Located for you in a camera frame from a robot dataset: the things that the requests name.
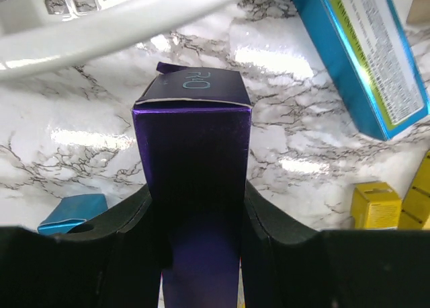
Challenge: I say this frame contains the wooden two-tier shelf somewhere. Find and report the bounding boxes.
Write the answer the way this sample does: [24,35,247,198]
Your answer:
[406,0,430,25]

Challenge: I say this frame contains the blue green toothpaste box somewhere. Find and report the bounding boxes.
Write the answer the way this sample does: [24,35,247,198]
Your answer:
[292,0,429,141]

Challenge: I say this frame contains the white plastic basket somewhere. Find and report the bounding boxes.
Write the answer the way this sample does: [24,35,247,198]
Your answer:
[1,0,236,80]

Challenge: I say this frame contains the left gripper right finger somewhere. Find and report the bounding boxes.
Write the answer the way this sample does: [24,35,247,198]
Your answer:
[241,184,429,307]

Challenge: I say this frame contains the yellow toothpaste box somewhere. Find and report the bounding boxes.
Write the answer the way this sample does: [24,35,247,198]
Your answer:
[350,181,402,230]
[398,151,430,230]

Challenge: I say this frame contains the metallic blue toothpaste box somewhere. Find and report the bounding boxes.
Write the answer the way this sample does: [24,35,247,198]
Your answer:
[37,194,108,235]

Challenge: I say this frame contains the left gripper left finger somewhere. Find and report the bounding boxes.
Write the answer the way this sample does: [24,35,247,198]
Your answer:
[1,186,161,307]

